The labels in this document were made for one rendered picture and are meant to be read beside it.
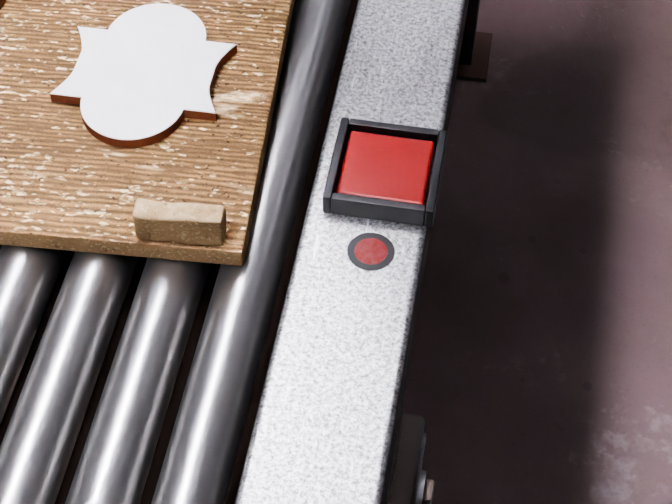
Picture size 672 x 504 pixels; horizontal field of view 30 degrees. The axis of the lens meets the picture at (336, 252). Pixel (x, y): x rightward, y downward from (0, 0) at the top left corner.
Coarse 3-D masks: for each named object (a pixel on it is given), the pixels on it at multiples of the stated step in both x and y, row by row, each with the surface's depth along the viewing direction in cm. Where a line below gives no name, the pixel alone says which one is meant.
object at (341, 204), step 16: (352, 128) 89; (368, 128) 89; (384, 128) 89; (400, 128) 88; (416, 128) 88; (336, 144) 88; (336, 160) 87; (336, 176) 86; (432, 176) 86; (432, 192) 85; (336, 208) 85; (352, 208) 85; (368, 208) 85; (384, 208) 84; (400, 208) 84; (416, 208) 84; (432, 208) 84; (416, 224) 85; (432, 224) 85
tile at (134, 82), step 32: (96, 32) 92; (128, 32) 93; (160, 32) 93; (192, 32) 93; (96, 64) 90; (128, 64) 90; (160, 64) 90; (192, 64) 90; (64, 96) 89; (96, 96) 89; (128, 96) 89; (160, 96) 89; (192, 96) 89; (96, 128) 87; (128, 128) 87; (160, 128) 87
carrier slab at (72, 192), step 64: (64, 0) 96; (128, 0) 96; (192, 0) 96; (256, 0) 96; (0, 64) 92; (64, 64) 92; (256, 64) 92; (0, 128) 88; (64, 128) 88; (192, 128) 88; (256, 128) 88; (0, 192) 84; (64, 192) 84; (128, 192) 84; (192, 192) 84; (256, 192) 85; (192, 256) 82
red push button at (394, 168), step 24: (360, 144) 88; (384, 144) 88; (408, 144) 88; (432, 144) 88; (360, 168) 87; (384, 168) 87; (408, 168) 87; (360, 192) 85; (384, 192) 85; (408, 192) 85
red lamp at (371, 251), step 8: (368, 240) 84; (376, 240) 84; (360, 248) 84; (368, 248) 84; (376, 248) 84; (384, 248) 84; (360, 256) 84; (368, 256) 84; (376, 256) 84; (384, 256) 84
